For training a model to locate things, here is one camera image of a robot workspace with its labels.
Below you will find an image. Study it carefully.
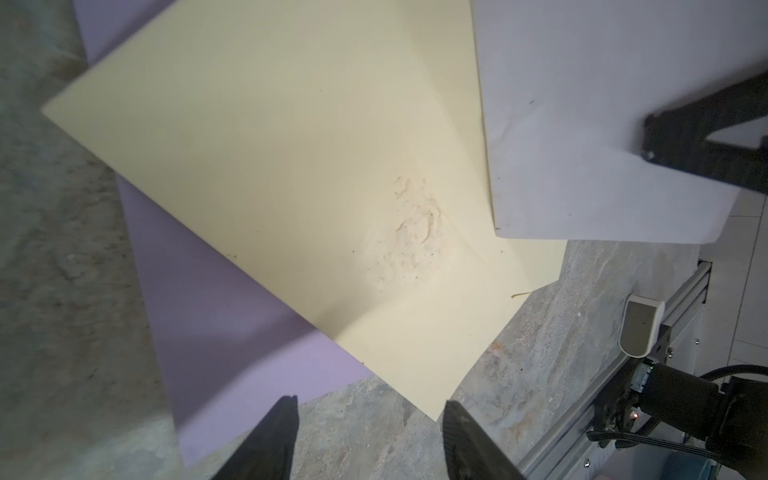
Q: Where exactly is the yellow envelope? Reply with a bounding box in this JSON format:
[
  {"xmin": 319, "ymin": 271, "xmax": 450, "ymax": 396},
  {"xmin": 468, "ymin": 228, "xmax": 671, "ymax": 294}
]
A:
[{"xmin": 43, "ymin": 1, "xmax": 566, "ymax": 418}]

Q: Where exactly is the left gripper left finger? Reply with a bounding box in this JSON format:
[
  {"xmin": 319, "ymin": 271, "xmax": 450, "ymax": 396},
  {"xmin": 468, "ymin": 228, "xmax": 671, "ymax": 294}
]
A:
[{"xmin": 211, "ymin": 396, "xmax": 299, "ymax": 480}]

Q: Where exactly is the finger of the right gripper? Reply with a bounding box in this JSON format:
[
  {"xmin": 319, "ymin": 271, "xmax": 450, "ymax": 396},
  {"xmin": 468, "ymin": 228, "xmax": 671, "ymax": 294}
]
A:
[{"xmin": 641, "ymin": 72, "xmax": 767, "ymax": 194}]

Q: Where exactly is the purple paper sheet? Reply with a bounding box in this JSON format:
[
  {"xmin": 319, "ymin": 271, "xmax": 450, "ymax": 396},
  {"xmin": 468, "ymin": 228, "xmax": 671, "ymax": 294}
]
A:
[{"xmin": 71, "ymin": 0, "xmax": 376, "ymax": 468}]

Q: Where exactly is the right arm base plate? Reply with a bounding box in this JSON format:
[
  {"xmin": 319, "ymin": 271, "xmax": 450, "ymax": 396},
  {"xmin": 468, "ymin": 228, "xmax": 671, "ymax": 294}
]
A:
[{"xmin": 587, "ymin": 358, "xmax": 651, "ymax": 448}]

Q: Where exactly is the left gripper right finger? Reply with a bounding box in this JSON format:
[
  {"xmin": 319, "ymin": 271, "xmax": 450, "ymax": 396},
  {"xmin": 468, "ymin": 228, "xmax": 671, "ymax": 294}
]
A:
[{"xmin": 442, "ymin": 400, "xmax": 525, "ymax": 480}]

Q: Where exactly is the aluminium rail frame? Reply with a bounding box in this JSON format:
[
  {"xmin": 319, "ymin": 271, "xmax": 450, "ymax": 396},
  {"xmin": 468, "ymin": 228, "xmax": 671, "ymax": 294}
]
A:
[{"xmin": 518, "ymin": 261, "xmax": 712, "ymax": 479}]

